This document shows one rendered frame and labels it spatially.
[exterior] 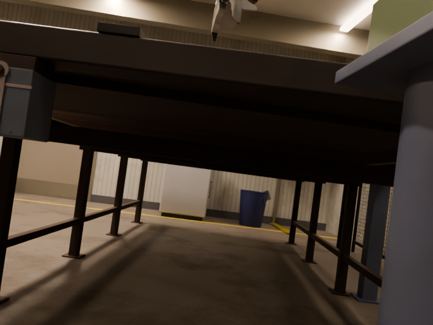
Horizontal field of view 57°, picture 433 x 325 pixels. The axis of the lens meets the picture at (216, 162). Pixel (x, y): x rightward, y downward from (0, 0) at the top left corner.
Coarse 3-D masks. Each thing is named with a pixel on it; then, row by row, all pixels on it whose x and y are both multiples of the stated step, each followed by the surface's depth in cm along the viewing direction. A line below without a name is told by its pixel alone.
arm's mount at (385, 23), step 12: (384, 0) 54; (396, 0) 50; (408, 0) 47; (420, 0) 45; (432, 0) 42; (372, 12) 57; (384, 12) 53; (396, 12) 50; (408, 12) 47; (420, 12) 44; (372, 24) 56; (384, 24) 53; (396, 24) 49; (408, 24) 47; (372, 36) 56; (384, 36) 52; (372, 48) 55
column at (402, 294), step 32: (416, 32) 39; (352, 64) 54; (384, 64) 48; (416, 64) 47; (416, 96) 47; (416, 128) 46; (416, 160) 46; (416, 192) 45; (416, 224) 44; (416, 256) 44; (384, 288) 49; (416, 288) 43; (384, 320) 47; (416, 320) 43
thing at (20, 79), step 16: (0, 64) 68; (16, 64) 71; (32, 64) 71; (0, 80) 69; (16, 80) 69; (32, 80) 70; (48, 80) 75; (0, 96) 69; (16, 96) 69; (32, 96) 70; (48, 96) 76; (0, 112) 69; (16, 112) 69; (32, 112) 71; (48, 112) 77; (0, 128) 69; (16, 128) 69; (32, 128) 72; (48, 128) 78
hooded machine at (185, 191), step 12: (168, 168) 572; (180, 168) 573; (192, 168) 574; (168, 180) 572; (180, 180) 573; (192, 180) 573; (204, 180) 574; (168, 192) 571; (180, 192) 572; (192, 192) 573; (204, 192) 573; (168, 204) 571; (180, 204) 572; (192, 204) 572; (204, 204) 573; (168, 216) 574; (180, 216) 575; (192, 216) 576; (204, 216) 573
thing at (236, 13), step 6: (234, 0) 88; (240, 0) 87; (246, 0) 90; (234, 6) 87; (240, 6) 87; (246, 6) 88; (252, 6) 89; (234, 12) 87; (240, 12) 87; (234, 18) 87; (240, 18) 87
